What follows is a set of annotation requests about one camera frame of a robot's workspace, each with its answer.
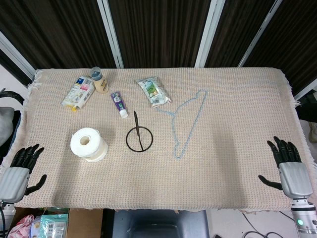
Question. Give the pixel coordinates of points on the green white snack packet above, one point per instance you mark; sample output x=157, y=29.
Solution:
x=153, y=91

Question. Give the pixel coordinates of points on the black chair seat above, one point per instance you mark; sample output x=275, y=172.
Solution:
x=161, y=224

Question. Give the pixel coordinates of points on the white toilet paper roll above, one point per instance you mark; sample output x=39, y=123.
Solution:
x=88, y=144

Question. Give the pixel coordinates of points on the brown cardboard box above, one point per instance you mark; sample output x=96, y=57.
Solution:
x=85, y=223

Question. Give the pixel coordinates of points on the grey black chair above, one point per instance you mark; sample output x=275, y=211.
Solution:
x=7, y=119

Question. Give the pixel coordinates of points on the purple toothpaste tube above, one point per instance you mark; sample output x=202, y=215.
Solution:
x=119, y=104

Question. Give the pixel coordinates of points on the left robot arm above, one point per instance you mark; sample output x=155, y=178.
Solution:
x=3, y=209

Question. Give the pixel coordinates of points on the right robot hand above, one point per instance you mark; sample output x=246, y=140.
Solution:
x=294, y=177

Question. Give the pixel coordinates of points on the pink cloth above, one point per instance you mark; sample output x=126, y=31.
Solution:
x=21, y=226

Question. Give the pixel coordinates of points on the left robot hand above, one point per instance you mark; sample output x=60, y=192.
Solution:
x=15, y=179

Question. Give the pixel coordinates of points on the beige bottle with grey cap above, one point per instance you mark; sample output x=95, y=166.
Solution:
x=100, y=81

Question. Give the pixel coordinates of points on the teal printed packet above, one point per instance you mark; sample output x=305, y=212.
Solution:
x=50, y=225

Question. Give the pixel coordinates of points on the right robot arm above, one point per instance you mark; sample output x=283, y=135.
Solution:
x=302, y=218

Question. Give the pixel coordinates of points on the colourful flat packet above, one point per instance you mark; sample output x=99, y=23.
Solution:
x=78, y=93

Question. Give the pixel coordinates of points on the beige woven tablecloth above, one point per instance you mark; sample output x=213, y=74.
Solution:
x=223, y=173

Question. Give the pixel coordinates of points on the black paper roll holder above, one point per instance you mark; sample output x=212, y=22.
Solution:
x=139, y=138

